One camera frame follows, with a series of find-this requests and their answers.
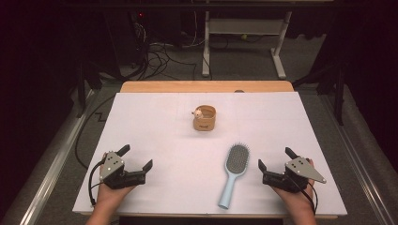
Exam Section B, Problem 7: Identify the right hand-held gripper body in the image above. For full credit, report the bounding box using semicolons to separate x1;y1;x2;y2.
262;156;328;194

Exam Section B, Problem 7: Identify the white board table cover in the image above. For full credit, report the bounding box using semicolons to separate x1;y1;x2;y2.
71;91;348;217

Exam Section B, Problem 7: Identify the small animal figurine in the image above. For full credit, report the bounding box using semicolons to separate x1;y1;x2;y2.
191;106;205;120

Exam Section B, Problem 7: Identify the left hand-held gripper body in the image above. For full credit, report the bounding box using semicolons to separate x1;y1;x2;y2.
99;151;147;190

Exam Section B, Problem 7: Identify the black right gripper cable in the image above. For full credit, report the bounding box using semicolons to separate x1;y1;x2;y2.
290;174;319;216

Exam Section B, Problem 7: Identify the aluminium floor rail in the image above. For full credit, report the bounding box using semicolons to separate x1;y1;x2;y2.
318;93;396;225
17;89;97;225

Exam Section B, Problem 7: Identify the black computer tower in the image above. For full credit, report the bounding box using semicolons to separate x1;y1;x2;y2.
103;10;148;79

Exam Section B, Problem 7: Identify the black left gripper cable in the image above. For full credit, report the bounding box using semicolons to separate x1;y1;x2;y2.
87;157;109;208

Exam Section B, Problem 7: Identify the black floor cable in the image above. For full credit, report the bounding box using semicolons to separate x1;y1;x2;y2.
74;93;117;170

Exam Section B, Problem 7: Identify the person's right hand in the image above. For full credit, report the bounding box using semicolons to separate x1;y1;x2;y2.
271;158;316;214

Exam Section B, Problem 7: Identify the bundle of floor cables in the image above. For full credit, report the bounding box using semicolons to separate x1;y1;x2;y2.
130;38;201;82

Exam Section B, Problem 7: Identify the black stand leg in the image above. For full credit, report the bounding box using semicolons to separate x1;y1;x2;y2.
292;60;349;127
75;59;103;119

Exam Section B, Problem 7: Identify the white metal desk frame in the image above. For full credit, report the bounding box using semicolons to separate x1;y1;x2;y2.
201;10;294;81

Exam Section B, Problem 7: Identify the wooden table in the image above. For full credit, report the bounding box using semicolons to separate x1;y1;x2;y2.
79;80;340;220

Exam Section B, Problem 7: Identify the light blue hairbrush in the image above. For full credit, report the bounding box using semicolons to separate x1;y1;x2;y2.
217;142;252;210

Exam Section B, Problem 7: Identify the round wooden cup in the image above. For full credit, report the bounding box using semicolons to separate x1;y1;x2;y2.
191;104;218;132

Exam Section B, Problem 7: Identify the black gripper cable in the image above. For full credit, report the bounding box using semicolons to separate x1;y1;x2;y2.
290;174;319;216
87;157;109;208

